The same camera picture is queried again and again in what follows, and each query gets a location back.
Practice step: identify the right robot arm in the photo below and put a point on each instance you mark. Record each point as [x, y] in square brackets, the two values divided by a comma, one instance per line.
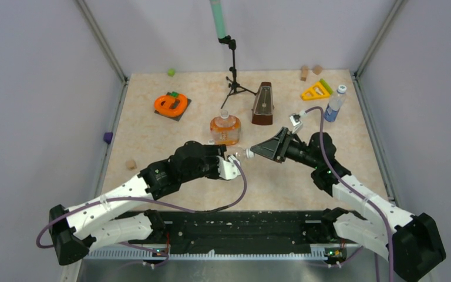
[410, 242]

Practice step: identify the small green cube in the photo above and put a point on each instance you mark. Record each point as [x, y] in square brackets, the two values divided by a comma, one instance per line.
[171, 72]

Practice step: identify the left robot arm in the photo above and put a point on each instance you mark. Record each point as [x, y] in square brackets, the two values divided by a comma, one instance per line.
[77, 230]

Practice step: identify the yellow triangle toy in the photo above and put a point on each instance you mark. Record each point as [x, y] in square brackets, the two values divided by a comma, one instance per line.
[315, 92]

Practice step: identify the wooden block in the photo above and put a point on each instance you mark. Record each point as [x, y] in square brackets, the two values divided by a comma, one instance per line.
[304, 73]
[317, 69]

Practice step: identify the white blue Pocari cap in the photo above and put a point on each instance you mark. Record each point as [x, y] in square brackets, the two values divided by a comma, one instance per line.
[249, 154]

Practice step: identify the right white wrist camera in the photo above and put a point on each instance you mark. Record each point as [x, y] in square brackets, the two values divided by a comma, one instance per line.
[296, 121]

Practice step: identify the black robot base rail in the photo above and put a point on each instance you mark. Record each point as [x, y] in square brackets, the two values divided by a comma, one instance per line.
[298, 235]

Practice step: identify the green stick toy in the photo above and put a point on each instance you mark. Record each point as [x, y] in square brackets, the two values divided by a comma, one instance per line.
[326, 86]

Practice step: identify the black tripod stand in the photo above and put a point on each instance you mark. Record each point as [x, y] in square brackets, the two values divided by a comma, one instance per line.
[233, 85]

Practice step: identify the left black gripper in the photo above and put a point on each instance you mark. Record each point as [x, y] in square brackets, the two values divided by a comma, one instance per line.
[213, 151]

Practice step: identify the blue water bottle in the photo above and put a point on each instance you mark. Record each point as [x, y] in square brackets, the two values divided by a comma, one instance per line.
[336, 101]

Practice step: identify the clear bottle blue cap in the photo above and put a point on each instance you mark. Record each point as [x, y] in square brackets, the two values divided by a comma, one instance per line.
[238, 152]

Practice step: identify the left wooden block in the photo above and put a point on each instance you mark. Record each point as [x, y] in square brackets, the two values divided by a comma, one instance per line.
[304, 73]

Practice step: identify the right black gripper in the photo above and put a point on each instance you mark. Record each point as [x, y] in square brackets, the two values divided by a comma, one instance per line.
[270, 148]

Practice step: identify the right wooden block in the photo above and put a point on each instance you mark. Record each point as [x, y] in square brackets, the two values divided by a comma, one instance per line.
[317, 69]

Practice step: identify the orange clear plastic bottle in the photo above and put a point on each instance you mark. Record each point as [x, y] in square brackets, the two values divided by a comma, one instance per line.
[225, 129]

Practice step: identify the wooden cube near left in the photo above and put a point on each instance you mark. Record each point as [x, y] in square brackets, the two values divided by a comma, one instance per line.
[131, 164]

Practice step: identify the brown metronome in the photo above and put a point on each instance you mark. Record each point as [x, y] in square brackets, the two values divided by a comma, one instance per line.
[262, 110]

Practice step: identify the purple block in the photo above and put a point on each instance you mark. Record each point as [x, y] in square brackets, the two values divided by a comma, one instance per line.
[108, 137]

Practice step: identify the grey square base plate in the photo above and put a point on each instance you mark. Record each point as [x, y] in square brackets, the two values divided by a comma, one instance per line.
[182, 111]

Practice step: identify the green foam microphone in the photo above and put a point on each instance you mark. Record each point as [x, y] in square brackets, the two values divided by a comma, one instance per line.
[219, 22]

